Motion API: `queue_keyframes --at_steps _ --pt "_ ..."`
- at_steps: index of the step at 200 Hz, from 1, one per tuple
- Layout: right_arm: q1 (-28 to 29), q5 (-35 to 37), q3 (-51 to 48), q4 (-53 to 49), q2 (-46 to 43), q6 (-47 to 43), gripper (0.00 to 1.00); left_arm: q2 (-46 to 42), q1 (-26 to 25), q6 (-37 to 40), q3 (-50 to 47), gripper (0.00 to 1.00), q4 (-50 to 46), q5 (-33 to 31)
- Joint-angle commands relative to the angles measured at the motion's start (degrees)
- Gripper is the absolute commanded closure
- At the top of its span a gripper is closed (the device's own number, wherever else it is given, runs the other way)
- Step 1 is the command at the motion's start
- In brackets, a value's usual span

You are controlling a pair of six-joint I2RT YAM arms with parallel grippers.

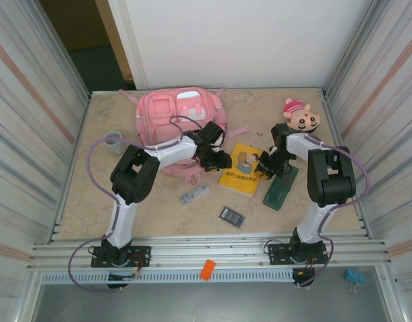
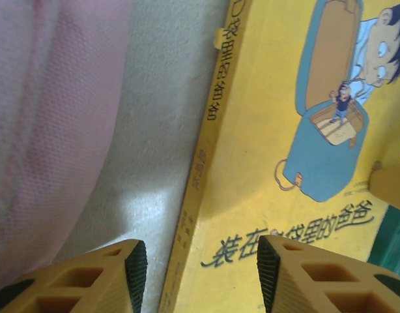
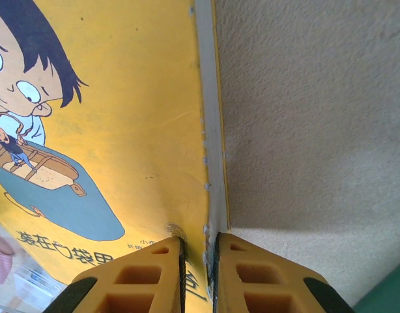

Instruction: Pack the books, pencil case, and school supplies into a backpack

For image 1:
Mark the beige door frame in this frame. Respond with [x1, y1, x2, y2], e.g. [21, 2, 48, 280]
[93, 0, 138, 91]

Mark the orange plastic block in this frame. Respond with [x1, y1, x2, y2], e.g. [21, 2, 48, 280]
[199, 258, 216, 281]

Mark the black battery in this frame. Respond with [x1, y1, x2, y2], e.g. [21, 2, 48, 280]
[219, 206, 246, 229]

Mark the yellow book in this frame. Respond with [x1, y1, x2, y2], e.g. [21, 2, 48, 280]
[218, 143, 264, 199]

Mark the green translucent pencil case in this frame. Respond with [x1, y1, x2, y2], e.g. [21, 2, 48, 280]
[262, 164, 300, 211]

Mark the clear plastic pen box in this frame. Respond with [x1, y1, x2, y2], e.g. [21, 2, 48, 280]
[178, 184, 212, 205]

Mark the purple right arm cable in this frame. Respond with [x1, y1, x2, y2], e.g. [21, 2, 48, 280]
[295, 133, 371, 289]

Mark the pink backpack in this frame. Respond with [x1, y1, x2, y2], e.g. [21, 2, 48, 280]
[117, 87, 250, 186]

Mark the aluminium frame rail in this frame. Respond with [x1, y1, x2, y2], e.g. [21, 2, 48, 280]
[26, 234, 393, 271]

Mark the white slotted cable duct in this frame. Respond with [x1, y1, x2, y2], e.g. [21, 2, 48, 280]
[41, 270, 294, 285]

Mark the grey cup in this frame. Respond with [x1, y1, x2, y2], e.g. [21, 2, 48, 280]
[103, 130, 125, 155]

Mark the blue binder clip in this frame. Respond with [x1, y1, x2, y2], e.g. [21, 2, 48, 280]
[344, 268, 366, 294]

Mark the pink plush doll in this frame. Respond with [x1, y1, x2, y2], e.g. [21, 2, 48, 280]
[282, 97, 323, 133]

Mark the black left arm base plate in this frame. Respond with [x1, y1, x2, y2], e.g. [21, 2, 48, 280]
[91, 246, 152, 268]

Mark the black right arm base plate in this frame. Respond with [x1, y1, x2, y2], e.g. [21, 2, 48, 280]
[266, 243, 329, 266]

